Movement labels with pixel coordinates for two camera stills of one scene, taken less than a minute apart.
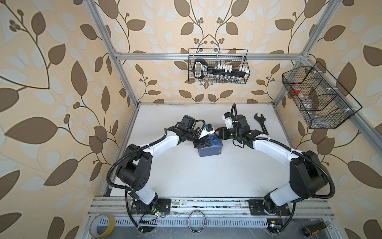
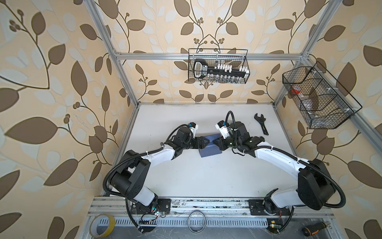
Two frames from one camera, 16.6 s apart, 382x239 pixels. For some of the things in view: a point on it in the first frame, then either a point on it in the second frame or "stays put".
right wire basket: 323,102 stays put
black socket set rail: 221,72 stays put
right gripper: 222,131 to 220,143
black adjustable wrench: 261,120 stays put
